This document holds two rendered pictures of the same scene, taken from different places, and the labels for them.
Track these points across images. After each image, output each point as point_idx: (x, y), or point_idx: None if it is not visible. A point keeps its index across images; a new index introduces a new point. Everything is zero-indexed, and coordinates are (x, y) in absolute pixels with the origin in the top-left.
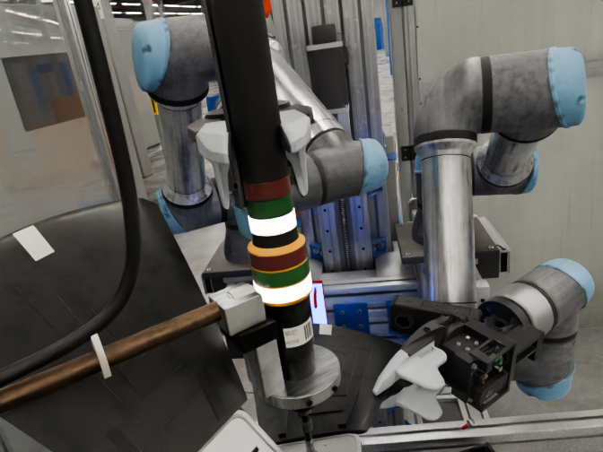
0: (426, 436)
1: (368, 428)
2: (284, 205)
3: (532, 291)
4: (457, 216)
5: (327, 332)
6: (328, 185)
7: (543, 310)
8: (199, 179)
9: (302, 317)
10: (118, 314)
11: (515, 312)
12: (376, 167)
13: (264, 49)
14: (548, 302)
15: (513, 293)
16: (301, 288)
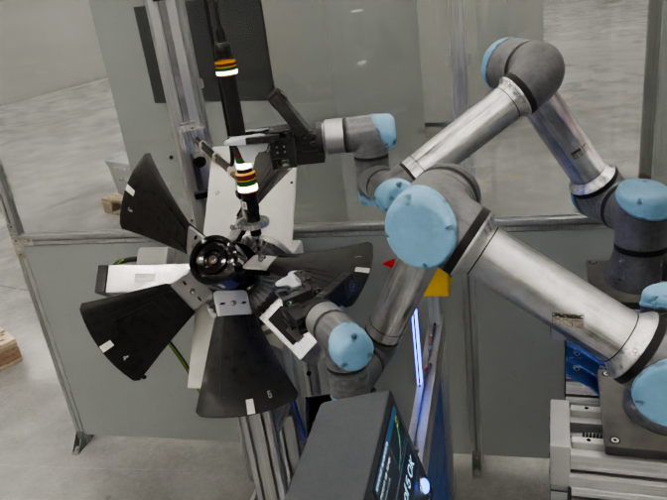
0: (413, 427)
1: (268, 271)
2: (235, 161)
3: (321, 311)
4: (392, 268)
5: (357, 270)
6: (367, 191)
7: (311, 319)
8: (573, 174)
9: (242, 199)
10: (265, 174)
11: (309, 306)
12: (377, 197)
13: (227, 114)
14: (316, 321)
15: (322, 304)
16: (238, 188)
